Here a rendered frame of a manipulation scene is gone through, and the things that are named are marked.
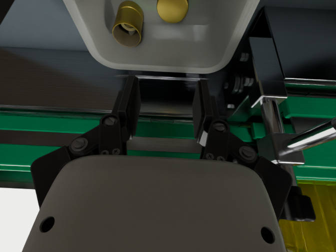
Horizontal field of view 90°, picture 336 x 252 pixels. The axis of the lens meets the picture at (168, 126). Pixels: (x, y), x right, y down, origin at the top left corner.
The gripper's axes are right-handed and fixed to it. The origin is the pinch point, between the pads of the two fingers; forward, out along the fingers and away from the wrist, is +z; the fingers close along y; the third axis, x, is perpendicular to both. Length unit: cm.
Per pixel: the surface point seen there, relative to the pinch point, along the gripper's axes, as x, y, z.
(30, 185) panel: -30.6, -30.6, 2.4
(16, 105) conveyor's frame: -10.3, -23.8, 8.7
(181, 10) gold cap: 2.9, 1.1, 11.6
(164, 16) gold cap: 2.2, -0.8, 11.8
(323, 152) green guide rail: -4.8, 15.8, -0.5
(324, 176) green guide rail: -12.2, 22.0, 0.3
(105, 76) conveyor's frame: -8.6, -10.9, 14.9
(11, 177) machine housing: -33, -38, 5
